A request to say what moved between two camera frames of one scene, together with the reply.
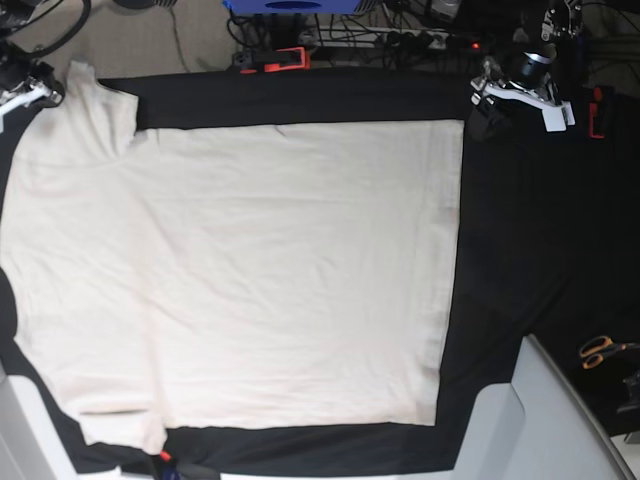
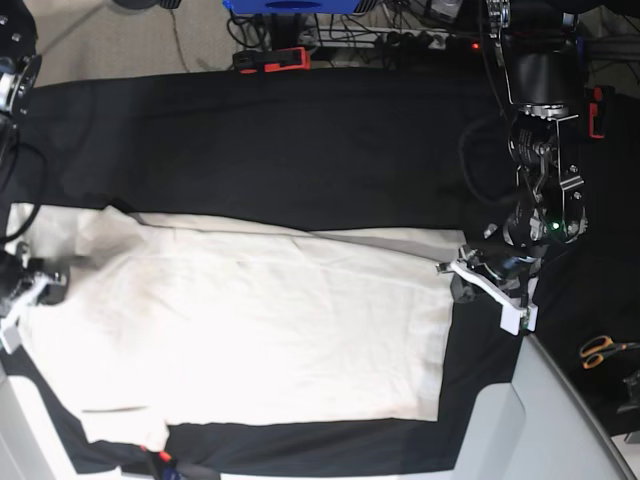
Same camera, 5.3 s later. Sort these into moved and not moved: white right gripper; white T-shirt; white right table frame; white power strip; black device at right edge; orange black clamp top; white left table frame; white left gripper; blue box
Moved: white right gripper; white T-shirt; white left gripper
Not moved: white right table frame; blue box; white power strip; white left table frame; black device at right edge; orange black clamp top
